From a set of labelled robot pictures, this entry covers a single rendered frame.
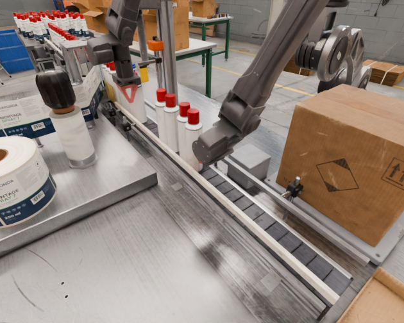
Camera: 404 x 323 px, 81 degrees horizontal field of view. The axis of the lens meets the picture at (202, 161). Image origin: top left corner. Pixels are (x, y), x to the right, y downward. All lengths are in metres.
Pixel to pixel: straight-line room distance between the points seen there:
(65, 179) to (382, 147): 0.83
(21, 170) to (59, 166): 0.23
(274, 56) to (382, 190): 0.37
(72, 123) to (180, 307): 0.56
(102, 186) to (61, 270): 0.24
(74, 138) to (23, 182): 0.19
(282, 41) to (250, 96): 0.11
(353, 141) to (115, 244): 0.62
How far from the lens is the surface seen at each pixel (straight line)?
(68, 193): 0.79
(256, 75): 0.48
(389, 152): 0.60
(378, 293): 0.70
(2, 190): 0.71
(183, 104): 0.70
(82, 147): 0.83
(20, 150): 0.76
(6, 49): 5.62
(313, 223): 0.57
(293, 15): 0.46
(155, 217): 0.71
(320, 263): 0.62
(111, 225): 0.72
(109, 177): 0.79
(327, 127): 0.63
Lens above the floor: 1.37
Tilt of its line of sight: 38 degrees down
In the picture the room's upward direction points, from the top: straight up
